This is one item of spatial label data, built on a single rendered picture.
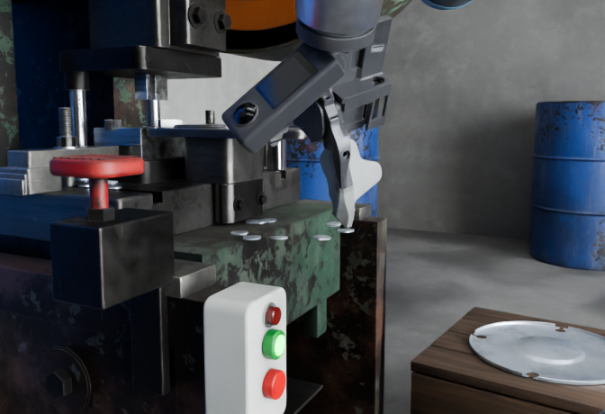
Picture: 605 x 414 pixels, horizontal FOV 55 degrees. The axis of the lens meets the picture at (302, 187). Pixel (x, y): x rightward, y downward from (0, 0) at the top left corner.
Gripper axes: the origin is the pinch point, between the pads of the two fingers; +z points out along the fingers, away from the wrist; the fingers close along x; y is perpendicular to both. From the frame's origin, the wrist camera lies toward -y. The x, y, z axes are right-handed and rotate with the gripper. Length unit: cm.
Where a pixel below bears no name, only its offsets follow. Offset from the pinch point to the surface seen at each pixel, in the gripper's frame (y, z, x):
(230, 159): -0.8, 8.1, 15.9
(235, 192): -1.3, 12.0, 13.6
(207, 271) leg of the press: -13.2, 3.5, -2.6
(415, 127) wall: 226, 205, 178
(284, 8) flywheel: 30, 10, 52
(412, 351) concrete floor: 69, 132, 22
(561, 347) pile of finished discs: 51, 51, -19
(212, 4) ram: 6.5, -4.4, 34.4
